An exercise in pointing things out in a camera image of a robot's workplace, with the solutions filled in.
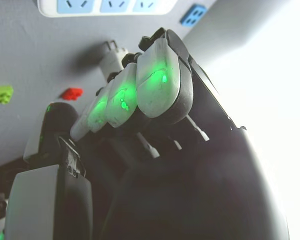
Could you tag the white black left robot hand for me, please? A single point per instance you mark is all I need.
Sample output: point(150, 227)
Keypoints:
point(165, 187)

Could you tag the white charger plug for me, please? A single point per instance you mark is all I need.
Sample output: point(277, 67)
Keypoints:
point(112, 62)

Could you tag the white power strip blue sockets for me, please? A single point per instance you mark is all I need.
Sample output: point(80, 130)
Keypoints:
point(47, 10)

